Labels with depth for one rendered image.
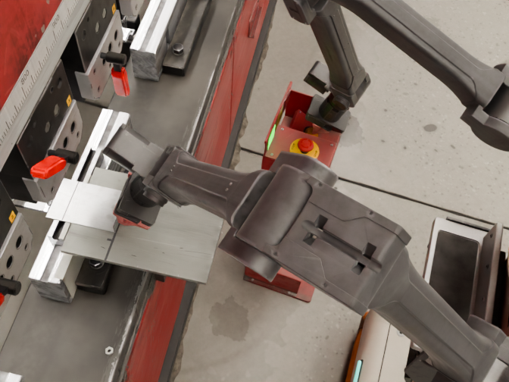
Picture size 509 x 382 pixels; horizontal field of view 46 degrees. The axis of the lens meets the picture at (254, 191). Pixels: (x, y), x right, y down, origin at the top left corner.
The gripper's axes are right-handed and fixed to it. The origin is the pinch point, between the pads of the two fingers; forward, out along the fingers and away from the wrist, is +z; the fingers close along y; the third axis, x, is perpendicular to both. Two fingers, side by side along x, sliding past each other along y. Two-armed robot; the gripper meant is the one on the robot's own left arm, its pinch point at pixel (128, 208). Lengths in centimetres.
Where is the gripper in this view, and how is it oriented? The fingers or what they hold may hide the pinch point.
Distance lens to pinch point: 110.5
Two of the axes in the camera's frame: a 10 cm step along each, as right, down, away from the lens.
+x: 8.3, 4.3, 3.4
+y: -2.3, 8.3, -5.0
